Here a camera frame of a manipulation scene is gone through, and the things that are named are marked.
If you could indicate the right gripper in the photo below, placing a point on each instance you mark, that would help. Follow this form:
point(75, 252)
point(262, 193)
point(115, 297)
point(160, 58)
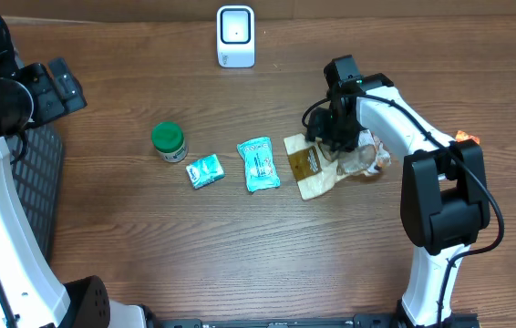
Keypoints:
point(318, 128)

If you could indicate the beige brown snack pouch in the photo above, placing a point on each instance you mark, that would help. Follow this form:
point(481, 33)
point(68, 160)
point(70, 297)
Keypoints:
point(316, 168)

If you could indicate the teal snack packet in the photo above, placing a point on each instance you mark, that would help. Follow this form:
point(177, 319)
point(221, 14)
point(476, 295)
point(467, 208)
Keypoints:
point(260, 171)

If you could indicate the orange tissue pack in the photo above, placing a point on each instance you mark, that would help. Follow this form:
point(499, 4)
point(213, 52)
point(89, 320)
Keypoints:
point(464, 136)

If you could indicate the small teal tissue pack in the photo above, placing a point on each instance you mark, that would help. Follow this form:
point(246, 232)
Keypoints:
point(205, 171)

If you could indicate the green lid white jar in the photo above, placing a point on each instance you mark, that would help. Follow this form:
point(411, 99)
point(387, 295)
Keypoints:
point(169, 141)

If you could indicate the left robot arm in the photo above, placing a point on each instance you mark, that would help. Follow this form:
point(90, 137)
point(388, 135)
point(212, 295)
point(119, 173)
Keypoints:
point(30, 293)

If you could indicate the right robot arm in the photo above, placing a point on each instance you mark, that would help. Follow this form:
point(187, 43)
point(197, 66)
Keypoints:
point(444, 200)

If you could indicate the white barcode scanner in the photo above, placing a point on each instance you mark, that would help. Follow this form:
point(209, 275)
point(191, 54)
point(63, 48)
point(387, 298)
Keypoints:
point(235, 36)

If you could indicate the grey plastic basket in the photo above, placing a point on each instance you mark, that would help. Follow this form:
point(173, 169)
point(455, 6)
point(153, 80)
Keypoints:
point(37, 180)

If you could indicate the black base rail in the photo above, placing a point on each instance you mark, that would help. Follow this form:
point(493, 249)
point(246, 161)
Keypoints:
point(276, 323)

